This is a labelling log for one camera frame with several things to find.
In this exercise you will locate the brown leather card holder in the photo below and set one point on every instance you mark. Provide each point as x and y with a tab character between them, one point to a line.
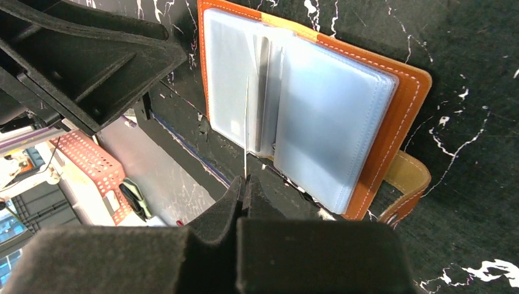
335	115

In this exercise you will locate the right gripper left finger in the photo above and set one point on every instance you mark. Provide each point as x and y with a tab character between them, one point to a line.
200	257

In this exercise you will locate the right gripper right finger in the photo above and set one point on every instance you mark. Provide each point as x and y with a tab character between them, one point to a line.
279	255

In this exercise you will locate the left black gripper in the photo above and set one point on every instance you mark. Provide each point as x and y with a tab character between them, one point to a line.
61	61

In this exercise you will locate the red perforated basket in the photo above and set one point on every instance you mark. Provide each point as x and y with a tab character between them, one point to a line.
105	172

